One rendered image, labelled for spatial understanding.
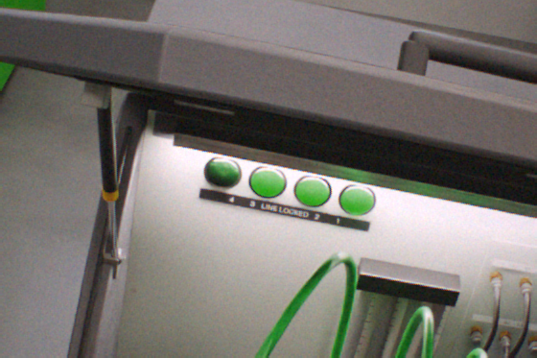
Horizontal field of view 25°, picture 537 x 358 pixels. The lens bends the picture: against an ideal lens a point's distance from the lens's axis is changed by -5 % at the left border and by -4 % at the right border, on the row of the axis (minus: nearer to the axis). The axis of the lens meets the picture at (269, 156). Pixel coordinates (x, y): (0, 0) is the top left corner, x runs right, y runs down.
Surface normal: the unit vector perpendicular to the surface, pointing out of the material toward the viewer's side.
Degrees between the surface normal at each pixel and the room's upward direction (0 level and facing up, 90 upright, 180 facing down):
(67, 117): 0
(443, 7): 90
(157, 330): 90
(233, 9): 0
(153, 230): 90
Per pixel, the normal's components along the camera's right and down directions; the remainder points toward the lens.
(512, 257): -0.09, 0.51
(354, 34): 0.18, -0.83
